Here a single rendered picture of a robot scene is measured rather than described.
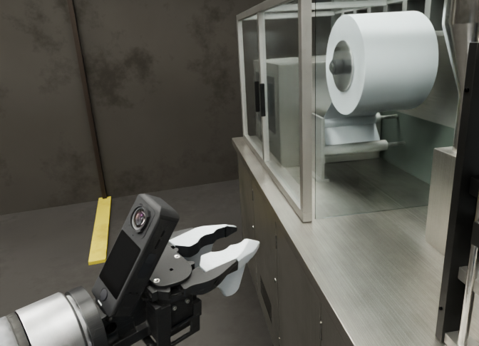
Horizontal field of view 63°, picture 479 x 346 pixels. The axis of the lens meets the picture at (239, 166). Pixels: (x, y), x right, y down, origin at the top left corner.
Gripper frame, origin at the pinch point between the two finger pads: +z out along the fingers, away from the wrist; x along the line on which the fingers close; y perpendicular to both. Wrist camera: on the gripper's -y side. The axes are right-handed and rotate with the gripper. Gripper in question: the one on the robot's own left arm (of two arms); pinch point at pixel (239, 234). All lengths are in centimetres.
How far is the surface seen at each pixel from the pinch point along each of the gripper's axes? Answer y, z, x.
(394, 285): 34, 49, 1
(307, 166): 20, 61, -36
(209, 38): 12, 218, -290
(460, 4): -27, 68, -6
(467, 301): 19.5, 36.9, 18.1
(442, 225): 25, 70, 2
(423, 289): 33, 52, 7
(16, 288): 154, 2, -215
